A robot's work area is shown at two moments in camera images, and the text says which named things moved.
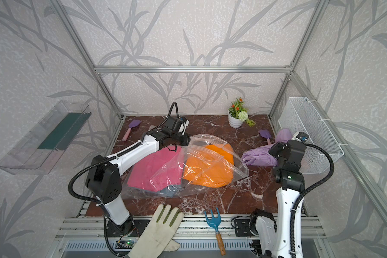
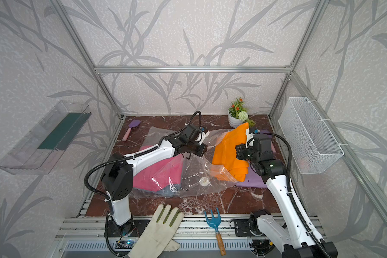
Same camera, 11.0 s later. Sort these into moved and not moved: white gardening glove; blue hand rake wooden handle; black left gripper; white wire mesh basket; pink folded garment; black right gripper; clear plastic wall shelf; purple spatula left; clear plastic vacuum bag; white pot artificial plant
Moved: black left gripper; black right gripper
Not moved: pink folded garment; blue hand rake wooden handle; purple spatula left; white gardening glove; clear plastic vacuum bag; clear plastic wall shelf; white wire mesh basket; white pot artificial plant
